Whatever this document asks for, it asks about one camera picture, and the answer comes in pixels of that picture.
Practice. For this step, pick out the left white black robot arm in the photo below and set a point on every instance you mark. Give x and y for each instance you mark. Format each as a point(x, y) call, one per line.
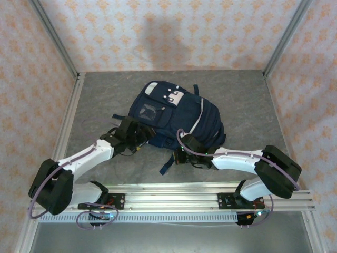
point(87, 159)

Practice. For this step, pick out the aluminium table edge rail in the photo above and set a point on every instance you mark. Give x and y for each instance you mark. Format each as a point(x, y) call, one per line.
point(171, 185)

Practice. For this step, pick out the navy blue student backpack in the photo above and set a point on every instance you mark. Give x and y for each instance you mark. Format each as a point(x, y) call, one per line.
point(181, 116)

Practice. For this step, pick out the right aluminium frame post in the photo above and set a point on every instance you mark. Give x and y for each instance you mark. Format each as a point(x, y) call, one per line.
point(287, 39)

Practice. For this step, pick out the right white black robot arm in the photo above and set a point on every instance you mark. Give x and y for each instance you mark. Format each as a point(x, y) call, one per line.
point(237, 162)

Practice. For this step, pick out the aluminium frame post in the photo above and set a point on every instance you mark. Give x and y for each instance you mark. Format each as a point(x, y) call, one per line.
point(287, 39)
point(55, 39)

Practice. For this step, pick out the wide aluminium mounting rail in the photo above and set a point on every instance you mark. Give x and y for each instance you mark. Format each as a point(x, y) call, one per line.
point(171, 200)

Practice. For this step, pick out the aluminium side rail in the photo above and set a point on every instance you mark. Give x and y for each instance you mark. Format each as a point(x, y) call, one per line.
point(71, 105)

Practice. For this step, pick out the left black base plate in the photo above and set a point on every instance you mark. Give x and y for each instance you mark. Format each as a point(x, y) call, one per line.
point(118, 201)

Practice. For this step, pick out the grey metal panel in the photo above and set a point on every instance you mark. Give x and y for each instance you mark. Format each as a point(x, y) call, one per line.
point(168, 239)

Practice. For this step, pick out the aluminium frame leg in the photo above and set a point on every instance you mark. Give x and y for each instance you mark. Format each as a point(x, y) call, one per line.
point(314, 232)
point(25, 234)

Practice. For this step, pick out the left aluminium frame post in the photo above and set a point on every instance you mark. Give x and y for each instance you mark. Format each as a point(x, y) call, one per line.
point(55, 39)

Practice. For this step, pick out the small circuit board with LED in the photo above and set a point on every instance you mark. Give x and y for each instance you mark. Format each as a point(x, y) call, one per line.
point(259, 213)
point(105, 216)

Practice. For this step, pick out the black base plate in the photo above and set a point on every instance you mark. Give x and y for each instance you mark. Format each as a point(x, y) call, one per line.
point(223, 201)
point(118, 201)

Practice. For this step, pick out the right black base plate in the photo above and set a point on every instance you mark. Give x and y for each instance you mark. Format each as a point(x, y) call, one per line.
point(223, 201)

